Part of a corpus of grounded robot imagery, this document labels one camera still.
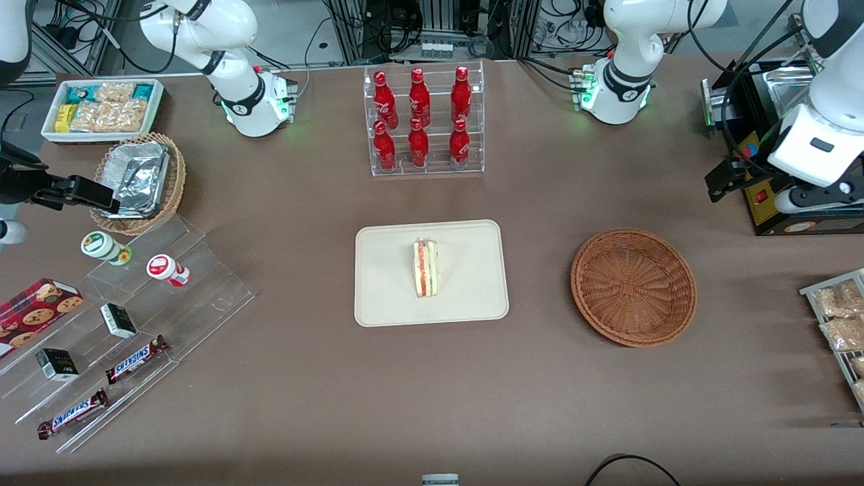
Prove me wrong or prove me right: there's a triangular sandwich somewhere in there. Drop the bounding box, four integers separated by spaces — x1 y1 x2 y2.
413 238 439 299

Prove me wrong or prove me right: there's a green-capped yogurt bottle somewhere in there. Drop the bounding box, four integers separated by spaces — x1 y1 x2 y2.
81 231 133 266

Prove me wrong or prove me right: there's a small black box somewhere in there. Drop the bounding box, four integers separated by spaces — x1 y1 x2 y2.
100 303 138 340
35 348 80 383

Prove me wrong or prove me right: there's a small clear snack bag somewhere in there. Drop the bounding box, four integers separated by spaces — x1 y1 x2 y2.
94 82 136 103

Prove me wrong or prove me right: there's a Snickers chocolate bar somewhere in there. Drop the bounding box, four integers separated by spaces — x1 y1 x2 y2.
37 388 110 441
105 335 169 385

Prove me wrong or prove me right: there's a light wicker basket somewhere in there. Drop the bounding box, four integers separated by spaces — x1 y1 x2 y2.
90 132 187 236

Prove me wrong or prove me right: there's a clear bag of snacks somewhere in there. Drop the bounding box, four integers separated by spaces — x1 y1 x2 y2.
812 280 864 318
820 316 864 352

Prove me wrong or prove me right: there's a beige plastic tray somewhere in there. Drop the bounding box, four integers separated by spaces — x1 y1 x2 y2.
354 219 510 328

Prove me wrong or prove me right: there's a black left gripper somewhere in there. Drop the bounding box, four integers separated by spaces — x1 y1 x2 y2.
705 151 792 203

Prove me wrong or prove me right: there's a black cable loop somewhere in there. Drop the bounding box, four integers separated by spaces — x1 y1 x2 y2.
584 454 682 486

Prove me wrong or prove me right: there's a round brown wicker basket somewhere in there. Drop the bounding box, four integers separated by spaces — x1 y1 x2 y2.
570 228 698 348

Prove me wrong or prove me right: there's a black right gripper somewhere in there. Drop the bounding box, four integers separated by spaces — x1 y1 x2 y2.
0 142 122 211

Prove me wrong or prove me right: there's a black food warmer machine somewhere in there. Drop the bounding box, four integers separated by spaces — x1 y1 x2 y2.
701 10 864 237

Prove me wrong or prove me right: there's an aluminium foil container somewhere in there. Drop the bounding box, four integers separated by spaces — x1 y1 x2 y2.
100 142 171 219

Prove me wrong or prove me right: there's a large clear snack bag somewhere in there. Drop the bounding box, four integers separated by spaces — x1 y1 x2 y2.
71 100 148 134

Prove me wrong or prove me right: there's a steel warmer pan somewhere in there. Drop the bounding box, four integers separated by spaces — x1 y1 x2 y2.
763 66 814 126

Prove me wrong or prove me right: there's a white rectangular snack bin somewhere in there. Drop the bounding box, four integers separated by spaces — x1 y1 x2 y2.
40 78 166 144

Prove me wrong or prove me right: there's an aluminium equipment rack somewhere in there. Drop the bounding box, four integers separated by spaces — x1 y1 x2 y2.
325 0 542 65

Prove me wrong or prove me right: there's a red-capped yogurt bottle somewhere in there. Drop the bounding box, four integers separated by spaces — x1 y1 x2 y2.
146 254 191 288

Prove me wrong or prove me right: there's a white wire rack tray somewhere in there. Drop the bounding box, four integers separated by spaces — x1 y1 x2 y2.
800 269 864 412

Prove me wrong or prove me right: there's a red plaid cookie box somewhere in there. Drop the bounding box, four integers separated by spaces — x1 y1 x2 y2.
0 277 85 358

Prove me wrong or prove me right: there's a clear acrylic bottle rack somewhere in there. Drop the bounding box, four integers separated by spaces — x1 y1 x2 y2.
363 61 485 178

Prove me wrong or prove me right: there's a clear acrylic stepped display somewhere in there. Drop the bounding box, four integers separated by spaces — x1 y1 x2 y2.
0 215 256 454

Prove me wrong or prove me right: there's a red cola bottle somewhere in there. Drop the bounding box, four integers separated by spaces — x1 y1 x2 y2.
409 67 431 128
449 118 470 169
373 71 399 129
450 65 473 122
373 120 397 171
408 117 430 168

